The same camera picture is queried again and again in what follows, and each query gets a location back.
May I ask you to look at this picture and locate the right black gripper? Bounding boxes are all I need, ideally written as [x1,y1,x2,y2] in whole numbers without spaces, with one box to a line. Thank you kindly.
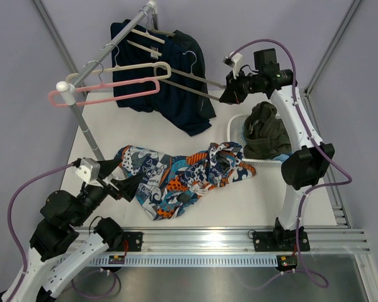
[220,69,262,105]

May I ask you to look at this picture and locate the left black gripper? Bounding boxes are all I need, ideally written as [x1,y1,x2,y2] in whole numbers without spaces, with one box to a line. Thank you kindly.
[71,159,144,227]

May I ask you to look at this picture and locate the patterned colourful shorts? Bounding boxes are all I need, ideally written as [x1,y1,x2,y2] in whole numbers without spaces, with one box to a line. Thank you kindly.
[115,142,256,220]

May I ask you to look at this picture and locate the olive green shorts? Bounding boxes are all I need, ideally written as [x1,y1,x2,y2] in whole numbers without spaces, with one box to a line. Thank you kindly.
[243,101,292,160]

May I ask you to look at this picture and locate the pink hanger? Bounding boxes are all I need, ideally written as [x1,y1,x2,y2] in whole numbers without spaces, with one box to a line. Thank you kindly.
[47,77,161,108]

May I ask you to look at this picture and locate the light blue shorts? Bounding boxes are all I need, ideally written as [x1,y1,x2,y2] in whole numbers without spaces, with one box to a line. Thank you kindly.
[243,125,292,162]

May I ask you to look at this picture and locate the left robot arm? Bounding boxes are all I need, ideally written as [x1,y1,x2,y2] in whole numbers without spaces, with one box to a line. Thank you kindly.
[0,158,142,301]

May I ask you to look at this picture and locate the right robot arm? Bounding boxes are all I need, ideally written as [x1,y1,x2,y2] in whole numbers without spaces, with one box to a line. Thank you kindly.
[220,48,335,252]

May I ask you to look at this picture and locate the navy blue shorts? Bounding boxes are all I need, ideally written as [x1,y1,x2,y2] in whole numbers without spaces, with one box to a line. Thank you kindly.
[110,20,212,137]

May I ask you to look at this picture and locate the white perforated plastic basket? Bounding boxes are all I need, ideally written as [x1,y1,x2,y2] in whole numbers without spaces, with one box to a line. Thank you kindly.
[227,115,290,167]

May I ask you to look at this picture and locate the metal clothes rack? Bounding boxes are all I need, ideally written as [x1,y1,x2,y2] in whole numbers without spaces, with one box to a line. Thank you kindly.
[56,1,157,160]

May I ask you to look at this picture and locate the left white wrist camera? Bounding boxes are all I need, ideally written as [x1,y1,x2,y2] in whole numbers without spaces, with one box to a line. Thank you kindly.
[74,158,100,184]

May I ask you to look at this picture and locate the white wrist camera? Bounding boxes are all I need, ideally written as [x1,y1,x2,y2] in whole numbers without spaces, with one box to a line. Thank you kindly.
[74,158,100,184]
[223,52,243,79]

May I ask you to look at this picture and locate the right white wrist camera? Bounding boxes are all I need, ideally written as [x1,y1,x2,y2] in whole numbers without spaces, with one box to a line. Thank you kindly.
[223,52,243,79]

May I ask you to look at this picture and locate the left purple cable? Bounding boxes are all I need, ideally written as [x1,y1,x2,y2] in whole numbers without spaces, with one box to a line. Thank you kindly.
[6,160,81,299]

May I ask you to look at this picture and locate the purple cable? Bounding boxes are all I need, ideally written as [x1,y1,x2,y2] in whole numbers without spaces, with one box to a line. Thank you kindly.
[229,38,353,289]
[6,160,81,299]

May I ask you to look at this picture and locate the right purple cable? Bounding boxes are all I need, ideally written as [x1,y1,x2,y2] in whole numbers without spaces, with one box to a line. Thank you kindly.
[229,38,353,289]

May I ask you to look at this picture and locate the aluminium mounting rail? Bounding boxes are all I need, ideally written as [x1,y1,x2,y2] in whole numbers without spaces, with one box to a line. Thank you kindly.
[62,228,371,268]

